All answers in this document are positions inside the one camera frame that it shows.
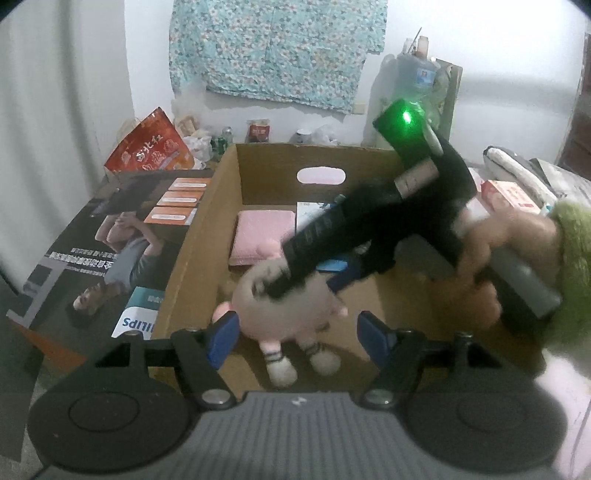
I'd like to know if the crumpled white plastic bag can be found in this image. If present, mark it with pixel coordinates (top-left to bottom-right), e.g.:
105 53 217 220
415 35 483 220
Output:
178 115 219 168

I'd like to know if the red and white tissue pack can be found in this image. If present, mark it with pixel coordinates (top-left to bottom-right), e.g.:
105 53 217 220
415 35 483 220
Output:
480 180 544 214

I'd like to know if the white curtain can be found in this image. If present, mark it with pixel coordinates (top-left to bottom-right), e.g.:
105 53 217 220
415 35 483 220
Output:
0 23 136 287

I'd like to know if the wooden chair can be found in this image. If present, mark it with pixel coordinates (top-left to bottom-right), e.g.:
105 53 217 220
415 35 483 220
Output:
434 58 463 139

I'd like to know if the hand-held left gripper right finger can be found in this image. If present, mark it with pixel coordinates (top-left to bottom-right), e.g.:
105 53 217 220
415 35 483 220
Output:
358 311 505 409

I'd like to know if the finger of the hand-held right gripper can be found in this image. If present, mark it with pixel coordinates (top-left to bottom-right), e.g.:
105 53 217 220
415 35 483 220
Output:
269 196 370 299
318 256 399 292

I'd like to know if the brown wooden door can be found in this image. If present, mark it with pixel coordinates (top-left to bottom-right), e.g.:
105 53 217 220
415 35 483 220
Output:
556 88 591 177

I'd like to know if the person's right forearm green sleeve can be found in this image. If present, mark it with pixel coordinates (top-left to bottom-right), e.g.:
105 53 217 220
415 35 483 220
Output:
549 200 591 343

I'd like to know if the red jar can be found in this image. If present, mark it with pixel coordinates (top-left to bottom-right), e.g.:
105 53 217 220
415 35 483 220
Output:
247 119 273 144

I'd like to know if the brown cardboard box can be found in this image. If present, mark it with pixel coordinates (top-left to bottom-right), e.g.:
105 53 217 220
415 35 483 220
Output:
7 143 546 403

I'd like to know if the plaid cloth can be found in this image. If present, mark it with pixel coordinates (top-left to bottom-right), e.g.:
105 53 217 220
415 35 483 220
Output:
531 157 591 205

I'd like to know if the large water bottle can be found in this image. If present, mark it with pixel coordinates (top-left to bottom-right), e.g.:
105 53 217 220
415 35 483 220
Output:
394 50 451 126

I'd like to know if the floral wall cloth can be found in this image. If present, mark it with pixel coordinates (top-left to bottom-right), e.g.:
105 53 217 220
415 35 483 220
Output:
168 0 387 114

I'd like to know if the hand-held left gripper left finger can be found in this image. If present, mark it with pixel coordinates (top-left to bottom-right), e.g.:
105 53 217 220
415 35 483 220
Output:
85 313 241 409

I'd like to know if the blue and white box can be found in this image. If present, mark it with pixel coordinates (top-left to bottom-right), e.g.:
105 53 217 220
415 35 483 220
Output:
295 200 343 232

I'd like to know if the red snack bag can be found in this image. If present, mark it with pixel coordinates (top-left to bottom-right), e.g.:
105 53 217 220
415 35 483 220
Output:
104 107 195 173

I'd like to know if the person's right hand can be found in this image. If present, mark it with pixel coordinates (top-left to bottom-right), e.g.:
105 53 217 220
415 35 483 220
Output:
434 210 560 331

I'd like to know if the rolled checked blanket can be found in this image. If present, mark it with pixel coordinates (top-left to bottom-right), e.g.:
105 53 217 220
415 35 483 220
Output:
482 145 556 204

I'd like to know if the pink plush toy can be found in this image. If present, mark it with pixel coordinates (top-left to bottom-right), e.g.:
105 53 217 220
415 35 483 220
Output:
213 240 350 387

